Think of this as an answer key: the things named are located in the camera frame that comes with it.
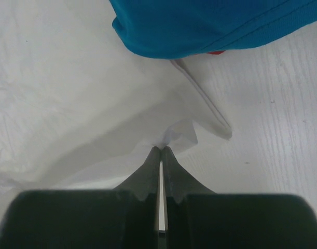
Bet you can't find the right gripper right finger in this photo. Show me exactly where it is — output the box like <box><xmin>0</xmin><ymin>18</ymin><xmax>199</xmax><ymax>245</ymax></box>
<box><xmin>161</xmin><ymin>146</ymin><xmax>215</xmax><ymax>248</ymax></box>

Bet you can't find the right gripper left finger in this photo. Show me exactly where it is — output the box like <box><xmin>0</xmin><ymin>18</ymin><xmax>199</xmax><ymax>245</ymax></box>
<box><xmin>115</xmin><ymin>146</ymin><xmax>160</xmax><ymax>248</ymax></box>

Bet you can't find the white t shirt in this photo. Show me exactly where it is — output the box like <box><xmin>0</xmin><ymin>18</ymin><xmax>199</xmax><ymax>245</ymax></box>
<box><xmin>0</xmin><ymin>1</ymin><xmax>232</xmax><ymax>220</ymax></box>

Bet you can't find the red t shirt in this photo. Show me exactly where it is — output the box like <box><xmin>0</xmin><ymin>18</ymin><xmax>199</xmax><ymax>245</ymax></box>
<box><xmin>207</xmin><ymin>50</ymin><xmax>225</xmax><ymax>55</ymax></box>

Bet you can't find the blue t shirt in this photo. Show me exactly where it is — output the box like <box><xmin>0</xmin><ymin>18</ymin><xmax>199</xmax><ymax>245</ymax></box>
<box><xmin>111</xmin><ymin>1</ymin><xmax>317</xmax><ymax>59</ymax></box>

